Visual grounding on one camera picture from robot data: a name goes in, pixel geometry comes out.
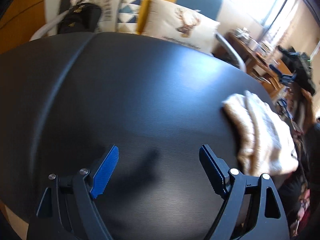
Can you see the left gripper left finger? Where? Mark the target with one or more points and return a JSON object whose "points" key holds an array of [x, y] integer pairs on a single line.
{"points": [[67, 208]]}

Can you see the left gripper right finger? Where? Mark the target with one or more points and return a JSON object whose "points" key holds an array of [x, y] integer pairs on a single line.
{"points": [[251, 207]]}

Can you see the cream knitted sweater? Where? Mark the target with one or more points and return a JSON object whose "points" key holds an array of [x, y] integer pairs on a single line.
{"points": [[266, 144]]}

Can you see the wooden side table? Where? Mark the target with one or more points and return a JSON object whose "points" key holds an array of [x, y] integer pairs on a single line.
{"points": [[255, 67]]}

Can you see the deer print cushion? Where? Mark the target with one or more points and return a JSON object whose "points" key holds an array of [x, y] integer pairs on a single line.
{"points": [[174, 23]]}

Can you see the triangle pattern cushion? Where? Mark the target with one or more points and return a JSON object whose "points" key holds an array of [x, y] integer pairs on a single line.
{"points": [[116, 15]]}

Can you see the black handbag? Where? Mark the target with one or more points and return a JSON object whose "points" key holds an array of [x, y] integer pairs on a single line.
{"points": [[83, 17]]}

